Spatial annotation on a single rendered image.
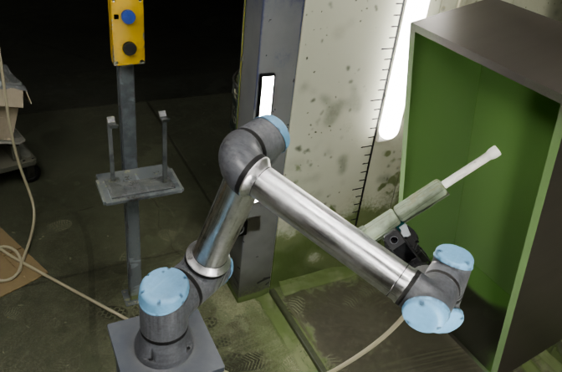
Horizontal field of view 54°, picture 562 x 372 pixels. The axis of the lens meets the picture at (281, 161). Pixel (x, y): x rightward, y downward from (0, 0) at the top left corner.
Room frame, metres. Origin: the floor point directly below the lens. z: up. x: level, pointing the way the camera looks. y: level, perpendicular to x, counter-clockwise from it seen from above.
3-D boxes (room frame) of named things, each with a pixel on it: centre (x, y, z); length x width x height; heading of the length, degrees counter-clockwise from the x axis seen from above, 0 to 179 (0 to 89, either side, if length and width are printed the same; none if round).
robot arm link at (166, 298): (1.22, 0.30, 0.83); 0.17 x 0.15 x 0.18; 151
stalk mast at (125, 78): (2.03, 0.66, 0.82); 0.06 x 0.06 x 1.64; 30
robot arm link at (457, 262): (0.99, -0.42, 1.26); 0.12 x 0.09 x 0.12; 151
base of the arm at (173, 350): (1.21, 0.31, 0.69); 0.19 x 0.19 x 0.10
